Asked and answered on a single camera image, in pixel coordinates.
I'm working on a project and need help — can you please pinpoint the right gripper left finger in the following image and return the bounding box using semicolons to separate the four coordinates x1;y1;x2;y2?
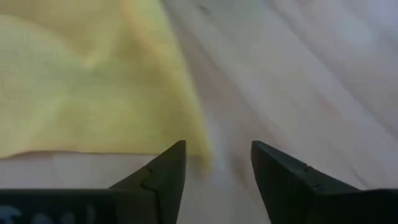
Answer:
0;140;187;224

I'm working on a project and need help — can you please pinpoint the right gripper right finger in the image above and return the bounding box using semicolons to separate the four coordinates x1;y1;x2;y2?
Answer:
251;140;398;224

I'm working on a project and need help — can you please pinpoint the yellow microfiber towel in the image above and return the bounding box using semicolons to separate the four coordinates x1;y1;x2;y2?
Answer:
0;0;213;167

